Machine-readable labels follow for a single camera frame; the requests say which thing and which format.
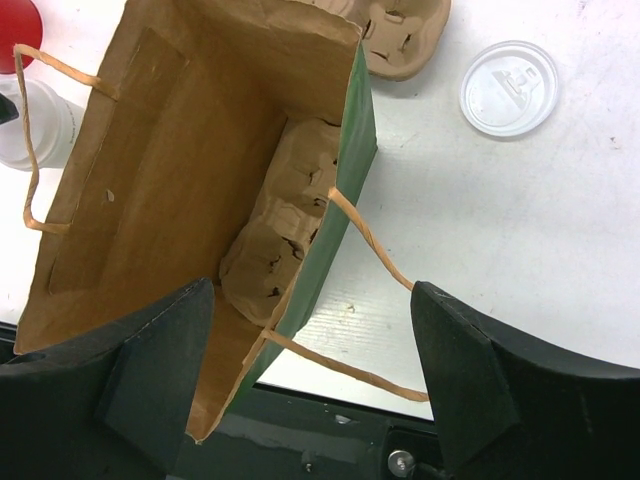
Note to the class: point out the red straw holder cup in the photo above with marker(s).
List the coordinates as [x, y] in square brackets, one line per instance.
[20, 23]

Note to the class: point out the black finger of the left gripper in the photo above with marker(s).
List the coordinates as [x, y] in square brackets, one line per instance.
[8, 110]

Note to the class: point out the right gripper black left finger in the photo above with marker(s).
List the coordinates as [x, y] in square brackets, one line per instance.
[112, 403]

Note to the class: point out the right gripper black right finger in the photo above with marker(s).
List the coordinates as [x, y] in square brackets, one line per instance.
[508, 405]

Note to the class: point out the clear plastic cup lid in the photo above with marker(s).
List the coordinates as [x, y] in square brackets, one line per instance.
[509, 89]

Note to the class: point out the brown pulp cup carrier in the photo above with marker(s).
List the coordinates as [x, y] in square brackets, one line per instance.
[267, 253]

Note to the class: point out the white paper coffee cup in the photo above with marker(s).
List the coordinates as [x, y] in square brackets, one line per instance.
[54, 126]

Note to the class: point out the green paper takeout bag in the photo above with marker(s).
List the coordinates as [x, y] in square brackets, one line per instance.
[183, 119]

